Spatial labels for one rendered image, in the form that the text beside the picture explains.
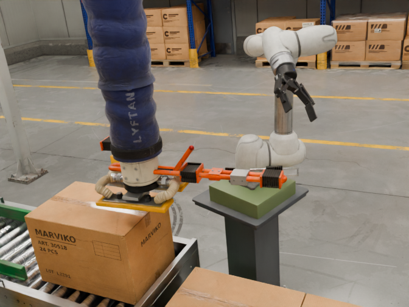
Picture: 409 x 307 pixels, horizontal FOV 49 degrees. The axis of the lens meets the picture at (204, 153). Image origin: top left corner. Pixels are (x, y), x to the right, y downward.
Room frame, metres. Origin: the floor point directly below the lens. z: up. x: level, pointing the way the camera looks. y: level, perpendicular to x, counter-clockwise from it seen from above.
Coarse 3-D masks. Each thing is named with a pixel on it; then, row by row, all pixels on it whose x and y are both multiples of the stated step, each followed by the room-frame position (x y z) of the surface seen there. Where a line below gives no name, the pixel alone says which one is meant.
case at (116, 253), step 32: (64, 192) 2.18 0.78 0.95; (96, 192) 2.14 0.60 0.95; (32, 224) 1.94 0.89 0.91; (64, 224) 1.85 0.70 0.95; (96, 224) 1.82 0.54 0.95; (128, 224) 1.79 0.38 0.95; (160, 224) 1.96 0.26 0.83; (64, 256) 1.87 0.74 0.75; (96, 256) 1.78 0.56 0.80; (128, 256) 1.70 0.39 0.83; (160, 256) 1.92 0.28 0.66; (96, 288) 1.80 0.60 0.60; (128, 288) 1.71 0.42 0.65
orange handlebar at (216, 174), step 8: (112, 168) 1.85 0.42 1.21; (120, 168) 1.84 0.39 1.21; (168, 168) 1.80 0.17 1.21; (216, 168) 1.73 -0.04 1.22; (200, 176) 1.70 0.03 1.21; (208, 176) 1.68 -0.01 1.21; (216, 176) 1.67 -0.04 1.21; (224, 176) 1.66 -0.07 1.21; (248, 176) 1.63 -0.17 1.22; (256, 176) 1.65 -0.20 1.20
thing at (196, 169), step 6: (186, 162) 1.79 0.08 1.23; (180, 168) 1.73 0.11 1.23; (186, 168) 1.75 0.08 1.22; (192, 168) 1.75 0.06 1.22; (198, 168) 1.71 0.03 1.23; (180, 174) 1.71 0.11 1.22; (186, 174) 1.70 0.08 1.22; (192, 174) 1.69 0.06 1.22; (180, 180) 1.72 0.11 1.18; (186, 180) 1.70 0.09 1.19; (192, 180) 1.69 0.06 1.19; (198, 180) 1.70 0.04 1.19
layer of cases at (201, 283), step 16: (192, 272) 1.92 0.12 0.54; (208, 272) 1.90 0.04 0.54; (192, 288) 1.79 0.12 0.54; (208, 288) 1.78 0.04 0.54; (224, 288) 1.77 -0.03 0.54; (240, 288) 1.76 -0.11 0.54; (256, 288) 1.75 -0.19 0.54; (272, 288) 1.74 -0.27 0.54; (176, 304) 1.69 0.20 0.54; (192, 304) 1.68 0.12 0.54; (208, 304) 1.67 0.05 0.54; (224, 304) 1.66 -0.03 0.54; (240, 304) 1.65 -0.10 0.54; (256, 304) 1.64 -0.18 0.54; (272, 304) 1.63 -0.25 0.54; (288, 304) 1.62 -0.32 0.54; (304, 304) 1.61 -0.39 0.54; (320, 304) 1.60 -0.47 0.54; (336, 304) 1.59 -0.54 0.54; (352, 304) 1.58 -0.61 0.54
